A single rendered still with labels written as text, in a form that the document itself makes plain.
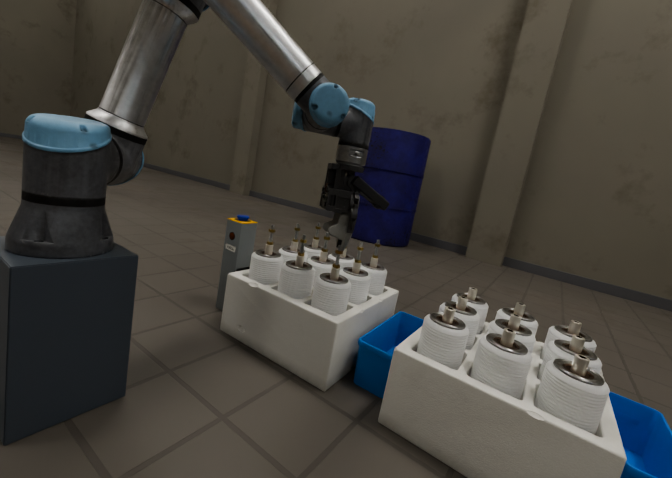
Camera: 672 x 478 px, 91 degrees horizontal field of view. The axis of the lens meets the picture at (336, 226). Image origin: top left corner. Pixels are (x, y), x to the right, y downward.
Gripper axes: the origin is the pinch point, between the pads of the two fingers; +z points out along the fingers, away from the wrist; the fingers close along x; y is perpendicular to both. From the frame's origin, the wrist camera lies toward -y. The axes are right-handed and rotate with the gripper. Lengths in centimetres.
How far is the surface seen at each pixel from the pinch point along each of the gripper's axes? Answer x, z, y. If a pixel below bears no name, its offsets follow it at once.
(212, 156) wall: -488, -10, 70
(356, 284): -3.1, 11.5, -7.2
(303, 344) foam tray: 4.6, 25.6, 7.0
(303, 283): -4.2, 12.9, 7.5
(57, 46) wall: -921, -194, 470
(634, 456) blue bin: 36, 34, -68
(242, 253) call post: -29.9, 13.4, 23.2
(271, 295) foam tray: -4.9, 17.1, 15.4
